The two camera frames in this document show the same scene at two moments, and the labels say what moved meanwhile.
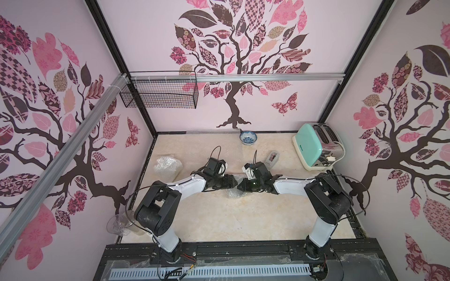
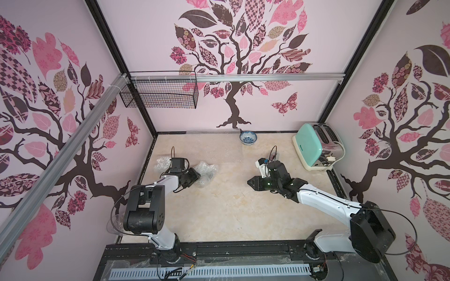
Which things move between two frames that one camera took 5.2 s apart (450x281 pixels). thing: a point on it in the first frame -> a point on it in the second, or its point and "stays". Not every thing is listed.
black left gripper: [229, 183] -> [196, 177]
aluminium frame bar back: [270, 76] stays
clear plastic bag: [168, 167] stays
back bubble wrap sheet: [201, 144] stays
